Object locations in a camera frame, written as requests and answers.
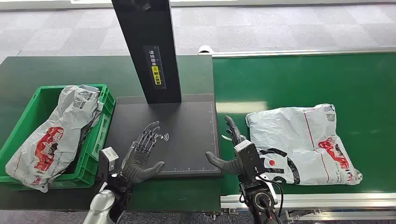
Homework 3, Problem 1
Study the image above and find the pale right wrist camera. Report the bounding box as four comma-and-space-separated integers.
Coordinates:
233, 140, 267, 177

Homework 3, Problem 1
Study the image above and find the aluminium conveyor frame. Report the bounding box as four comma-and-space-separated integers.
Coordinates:
198, 45, 396, 221

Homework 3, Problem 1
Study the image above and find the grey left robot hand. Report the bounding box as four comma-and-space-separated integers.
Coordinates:
120, 121, 165, 185

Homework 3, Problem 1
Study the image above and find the white poly mailer with black print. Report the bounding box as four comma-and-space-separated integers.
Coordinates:
245, 104, 363, 186

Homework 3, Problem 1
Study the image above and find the black inbound machine platform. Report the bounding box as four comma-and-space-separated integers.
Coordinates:
104, 94, 222, 177

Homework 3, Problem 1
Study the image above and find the white poly mailer with red print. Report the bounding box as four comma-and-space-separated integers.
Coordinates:
5, 85, 105, 193

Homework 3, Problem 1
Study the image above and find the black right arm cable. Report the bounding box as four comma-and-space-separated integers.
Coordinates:
256, 174, 284, 218

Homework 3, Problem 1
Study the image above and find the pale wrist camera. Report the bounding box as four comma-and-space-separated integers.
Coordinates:
233, 140, 267, 177
98, 147, 120, 182

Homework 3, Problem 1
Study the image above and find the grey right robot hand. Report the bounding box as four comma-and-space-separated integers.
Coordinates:
205, 116, 248, 176

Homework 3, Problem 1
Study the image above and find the black inbound machine column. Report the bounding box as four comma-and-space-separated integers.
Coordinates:
111, 0, 183, 105

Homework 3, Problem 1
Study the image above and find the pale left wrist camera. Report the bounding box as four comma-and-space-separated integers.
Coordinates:
98, 147, 120, 182

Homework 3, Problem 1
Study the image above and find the green conveyor belt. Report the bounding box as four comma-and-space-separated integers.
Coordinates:
212, 52, 396, 196

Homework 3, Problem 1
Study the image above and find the black and yellow column label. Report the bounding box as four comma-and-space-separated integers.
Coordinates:
142, 45, 167, 91

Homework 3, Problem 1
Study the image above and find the green plastic crate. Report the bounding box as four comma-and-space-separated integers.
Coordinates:
0, 83, 116, 190

